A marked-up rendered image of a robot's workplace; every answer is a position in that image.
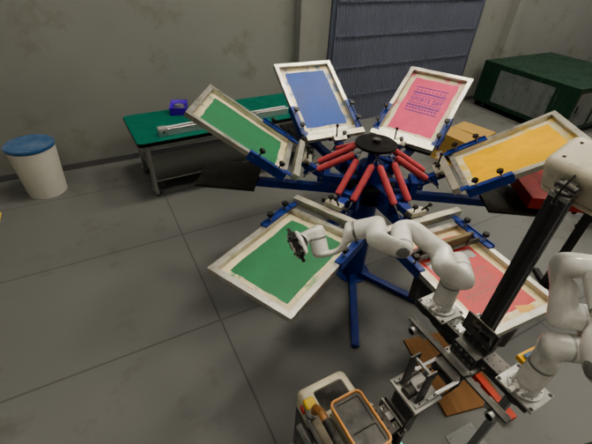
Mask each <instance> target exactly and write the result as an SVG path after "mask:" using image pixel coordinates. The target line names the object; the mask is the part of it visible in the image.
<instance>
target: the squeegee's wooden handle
mask: <svg viewBox="0 0 592 444"><path fill-rule="evenodd" d="M470 236H471V233H469V232H467V233H463V234H459V235H456V236H454V237H451V238H448V239H445V240H443V241H445V242H446V243H447V244H448V245H449V246H450V247H451V248H453V247H456V246H459V245H462V244H464V243H465V244H467V241H469V240H470Z"/></svg>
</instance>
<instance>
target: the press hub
mask: <svg viewBox="0 0 592 444"><path fill-rule="evenodd" d="M355 145H356V146H357V147H358V148H359V149H360V150H362V151H364V152H368V155H367V158H363V159H361V160H360V161H359V168H358V171H357V170H356V169H355V171H354V173H353V174H355V175H357V178H358V179H350V180H349V182H348V184H347V185H348V186H349V187H350V188H352V189H353V188H354V187H355V186H356V185H358V184H359V181H360V179H361V177H362V175H363V174H364V172H365V171H366V168H367V167H368V165H369V164H373V163H374V166H375V169H374V170H373V172H372V174H371V176H370V178H369V179H368V181H367V183H366V184H367V185H366V186H365V187H364V188H363V190H362V192H361V193H363V194H366V196H365V197H364V198H363V199H362V200H361V201H360V202H359V208H358V209H357V210H356V211H353V212H352V213H351V216H350V218H354V219H356V220H358V219H362V218H370V217H374V215H375V211H376V207H374V206H378V204H377V203H376V202H375V201H374V200H373V198H372V197H371V196H375V195H379V194H380V193H381V192H380V191H379V190H378V189H377V188H376V187H375V186H374V184H379V183H380V184H381V185H382V182H381V178H380V176H379V174H378V171H377V169H376V167H377V166H379V165H378V163H377V160H376V161H374V160H375V156H374V155H376V156H377V154H379V155H378V157H377V159H378V162H379V164H380V165H383V167H384V169H385V166H386V164H385V163H384V162H383V161H382V160H380V155H381V154H390V153H392V152H395V151H396V149H397V146H398V145H397V142H396V141H395V140H394V139H392V138H390V137H386V136H383V135H379V134H364V135H361V136H358V137H357V138H356V139H355ZM382 186H383V185H382ZM367 247H368V244H367V242H366V239H365V243H364V246H363V247H362V248H361V249H360V251H359V252H358V253H357V254H356V255H355V256H354V257H353V258H352V259H351V260H350V261H349V262H348V264H347V265H346V266H345V267H344V268H343V269H342V270H341V271H339V270H338V272H337V275H338V276H339V277H340V278H341V279H343V280H344V281H346V282H349V275H350V274H356V283H359V282H362V281H364V280H365V278H363V277H361V276H360V275H359V273H360V272H361V271H362V270H365V271H367V272H369V271H368V268H367V266H366V265H365V259H366V252H367Z"/></svg>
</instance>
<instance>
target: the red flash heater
mask: <svg viewBox="0 0 592 444"><path fill-rule="evenodd" d="M543 171H544V170H540V171H537V172H535V173H533V174H528V175H525V176H523V177H521V178H518V179H515V180H516V182H513V183H510V184H511V186H512V187H513V189H514V190H515V192H516V193H517V195H518V196H519V197H520V198H521V200H522V201H523V203H524V204H525V205H526V207H527V208H531V209H540V208H541V206H542V204H543V202H544V200H545V198H546V197H547V195H548V193H547V192H545V191H543V190H542V189H541V183H542V176H543ZM569 211H570V212H580V213H585V212H583V211H580V210H579V209H577V208H575V207H573V206H571V208H570V209H569Z"/></svg>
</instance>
